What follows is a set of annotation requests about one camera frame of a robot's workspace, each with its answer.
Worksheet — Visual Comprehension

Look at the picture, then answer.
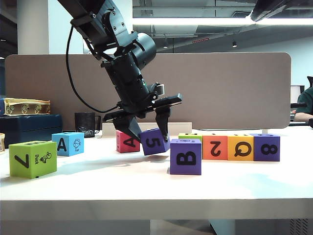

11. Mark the person in dark green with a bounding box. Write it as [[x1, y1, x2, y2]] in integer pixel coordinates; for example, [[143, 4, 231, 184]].
[[294, 75, 313, 122]]

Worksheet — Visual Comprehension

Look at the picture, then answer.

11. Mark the green block with N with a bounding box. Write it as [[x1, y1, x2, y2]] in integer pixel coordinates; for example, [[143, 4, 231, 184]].
[[178, 133, 203, 143]]

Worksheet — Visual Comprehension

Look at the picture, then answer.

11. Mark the blue block with fish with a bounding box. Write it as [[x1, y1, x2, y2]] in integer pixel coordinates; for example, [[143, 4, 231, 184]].
[[51, 132, 85, 157]]

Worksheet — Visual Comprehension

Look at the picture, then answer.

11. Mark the cream patterned box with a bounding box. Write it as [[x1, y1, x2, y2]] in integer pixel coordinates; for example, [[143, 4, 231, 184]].
[[4, 98, 51, 116]]

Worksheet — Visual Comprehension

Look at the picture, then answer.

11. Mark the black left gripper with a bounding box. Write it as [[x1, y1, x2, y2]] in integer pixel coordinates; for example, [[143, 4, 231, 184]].
[[104, 80, 183, 147]]

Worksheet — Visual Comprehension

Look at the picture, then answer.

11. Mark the brown desk divider panel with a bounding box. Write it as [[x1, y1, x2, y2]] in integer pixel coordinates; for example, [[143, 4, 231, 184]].
[[4, 52, 292, 130]]

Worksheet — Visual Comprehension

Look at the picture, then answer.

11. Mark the yellow block with Q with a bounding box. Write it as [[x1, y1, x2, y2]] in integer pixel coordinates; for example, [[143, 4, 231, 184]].
[[227, 134, 255, 162]]

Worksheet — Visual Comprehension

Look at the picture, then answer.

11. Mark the red letter block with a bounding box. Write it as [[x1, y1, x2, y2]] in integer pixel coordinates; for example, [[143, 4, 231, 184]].
[[116, 129, 141, 154]]

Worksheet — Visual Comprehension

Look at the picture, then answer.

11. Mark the dark blue box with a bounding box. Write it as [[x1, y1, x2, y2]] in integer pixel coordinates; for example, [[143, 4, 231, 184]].
[[0, 114, 63, 149]]

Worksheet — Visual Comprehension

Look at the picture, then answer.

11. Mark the black cable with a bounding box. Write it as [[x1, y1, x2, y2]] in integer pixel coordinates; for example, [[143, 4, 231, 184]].
[[65, 24, 121, 114]]

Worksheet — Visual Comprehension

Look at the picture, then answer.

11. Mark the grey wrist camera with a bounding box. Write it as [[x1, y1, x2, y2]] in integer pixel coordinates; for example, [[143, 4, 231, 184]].
[[150, 83, 165, 96]]

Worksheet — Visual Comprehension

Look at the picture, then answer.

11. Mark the orange block with two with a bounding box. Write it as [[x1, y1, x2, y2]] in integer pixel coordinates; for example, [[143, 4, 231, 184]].
[[201, 134, 229, 161]]

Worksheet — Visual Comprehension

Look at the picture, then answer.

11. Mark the black mug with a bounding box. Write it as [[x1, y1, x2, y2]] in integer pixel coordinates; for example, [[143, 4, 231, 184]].
[[74, 112, 102, 138]]

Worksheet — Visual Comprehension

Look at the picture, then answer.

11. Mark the purple block with giraffe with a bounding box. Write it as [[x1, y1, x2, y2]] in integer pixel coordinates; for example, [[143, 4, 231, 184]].
[[139, 127, 171, 156]]

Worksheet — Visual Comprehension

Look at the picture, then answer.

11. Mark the purple block with eight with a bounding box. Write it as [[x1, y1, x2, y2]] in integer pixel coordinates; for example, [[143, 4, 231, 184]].
[[253, 133, 281, 162]]

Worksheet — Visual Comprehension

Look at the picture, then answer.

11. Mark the green block with duck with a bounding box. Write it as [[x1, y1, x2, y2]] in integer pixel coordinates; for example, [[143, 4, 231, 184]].
[[8, 141, 58, 179]]

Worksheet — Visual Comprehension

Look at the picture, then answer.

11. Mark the white computer monitor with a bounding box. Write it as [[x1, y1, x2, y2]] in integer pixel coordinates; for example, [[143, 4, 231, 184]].
[[291, 85, 306, 105]]

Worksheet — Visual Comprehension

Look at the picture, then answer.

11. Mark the white ceiling light strip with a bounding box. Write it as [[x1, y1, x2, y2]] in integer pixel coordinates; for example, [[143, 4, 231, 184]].
[[132, 17, 313, 26]]

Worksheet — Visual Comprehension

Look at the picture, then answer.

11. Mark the purple block with orange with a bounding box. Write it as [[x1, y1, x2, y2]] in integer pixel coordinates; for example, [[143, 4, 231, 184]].
[[170, 138, 202, 176]]

